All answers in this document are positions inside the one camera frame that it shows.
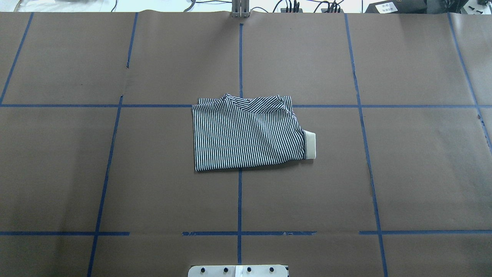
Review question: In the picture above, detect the navy white striped polo shirt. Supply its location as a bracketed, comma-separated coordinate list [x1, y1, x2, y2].
[191, 93, 316, 172]

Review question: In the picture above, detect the black box with label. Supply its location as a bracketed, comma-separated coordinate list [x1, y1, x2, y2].
[364, 0, 427, 14]

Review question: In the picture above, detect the clear plastic bag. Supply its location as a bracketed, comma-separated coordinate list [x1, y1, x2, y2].
[14, 0, 118, 13]

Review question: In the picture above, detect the grey aluminium frame post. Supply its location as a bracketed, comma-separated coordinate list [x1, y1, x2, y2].
[231, 0, 251, 18]

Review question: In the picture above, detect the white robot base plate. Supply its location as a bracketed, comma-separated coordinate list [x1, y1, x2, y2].
[188, 264, 289, 277]

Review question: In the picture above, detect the black cable bundle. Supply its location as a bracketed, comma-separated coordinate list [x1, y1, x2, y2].
[191, 0, 345, 13]

